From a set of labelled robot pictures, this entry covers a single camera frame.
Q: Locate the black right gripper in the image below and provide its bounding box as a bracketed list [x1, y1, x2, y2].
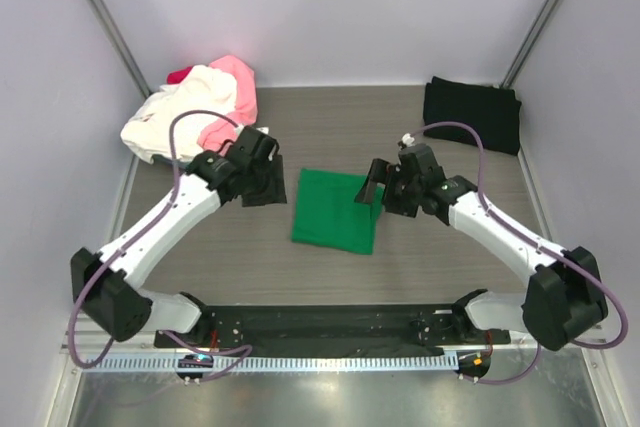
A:
[356, 158, 422, 218]

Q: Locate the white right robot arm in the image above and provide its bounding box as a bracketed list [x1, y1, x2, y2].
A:
[355, 144, 608, 351]

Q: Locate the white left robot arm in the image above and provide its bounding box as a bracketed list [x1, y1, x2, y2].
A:
[71, 127, 286, 346]

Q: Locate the pink t-shirt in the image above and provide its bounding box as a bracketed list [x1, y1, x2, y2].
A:
[198, 55, 258, 153]

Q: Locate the folded black t-shirt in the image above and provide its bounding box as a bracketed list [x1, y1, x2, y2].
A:
[423, 76, 522, 156]

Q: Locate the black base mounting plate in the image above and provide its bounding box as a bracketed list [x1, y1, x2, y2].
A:
[177, 304, 510, 348]

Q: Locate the white t-shirt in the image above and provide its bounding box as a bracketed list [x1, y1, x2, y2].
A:
[120, 65, 235, 163]

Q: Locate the red t-shirt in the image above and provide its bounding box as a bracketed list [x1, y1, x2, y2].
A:
[166, 66, 193, 85]

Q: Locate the slotted cable duct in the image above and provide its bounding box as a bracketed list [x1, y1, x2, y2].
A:
[89, 351, 458, 374]

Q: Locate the aluminium frame post left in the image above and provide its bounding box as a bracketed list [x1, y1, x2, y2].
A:
[87, 0, 151, 97]

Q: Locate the aluminium frame post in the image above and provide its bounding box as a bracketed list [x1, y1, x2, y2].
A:
[500, 0, 562, 89]
[87, 0, 151, 97]

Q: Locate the aluminium frame post right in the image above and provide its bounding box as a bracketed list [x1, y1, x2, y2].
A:
[500, 0, 562, 89]

